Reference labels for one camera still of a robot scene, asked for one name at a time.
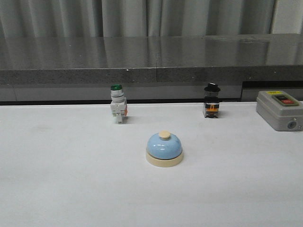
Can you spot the green pushbutton switch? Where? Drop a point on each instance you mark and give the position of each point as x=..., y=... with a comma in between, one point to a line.
x=119, y=103

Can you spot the grey stone counter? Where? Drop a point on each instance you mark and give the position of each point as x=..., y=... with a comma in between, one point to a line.
x=150, y=69

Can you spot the black selector switch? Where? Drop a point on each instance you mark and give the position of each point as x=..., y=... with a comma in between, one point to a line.
x=211, y=101

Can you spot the grey start stop switch box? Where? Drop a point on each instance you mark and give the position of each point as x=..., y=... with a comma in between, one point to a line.
x=280, y=110

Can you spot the light blue call bell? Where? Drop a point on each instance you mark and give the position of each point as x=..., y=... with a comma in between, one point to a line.
x=164, y=149

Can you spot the grey curtain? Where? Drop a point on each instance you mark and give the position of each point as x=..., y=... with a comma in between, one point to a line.
x=114, y=18

